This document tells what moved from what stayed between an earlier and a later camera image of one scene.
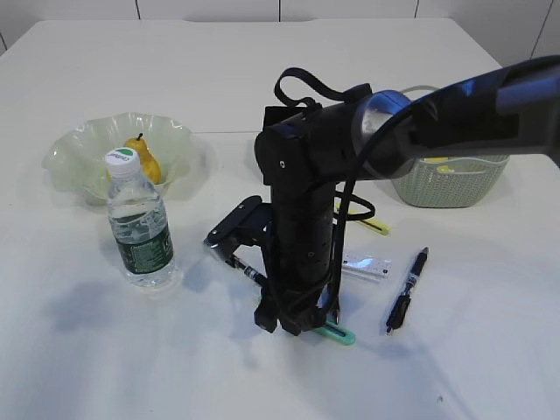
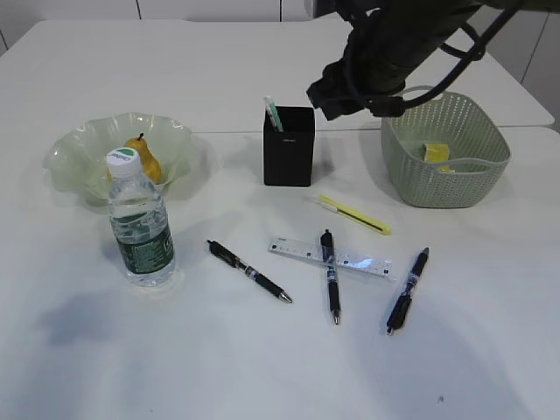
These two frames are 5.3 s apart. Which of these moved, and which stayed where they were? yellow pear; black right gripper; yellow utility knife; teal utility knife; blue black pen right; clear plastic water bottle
Moved: black right gripper; teal utility knife
Stayed: yellow pear; blue black pen right; yellow utility knife; clear plastic water bottle
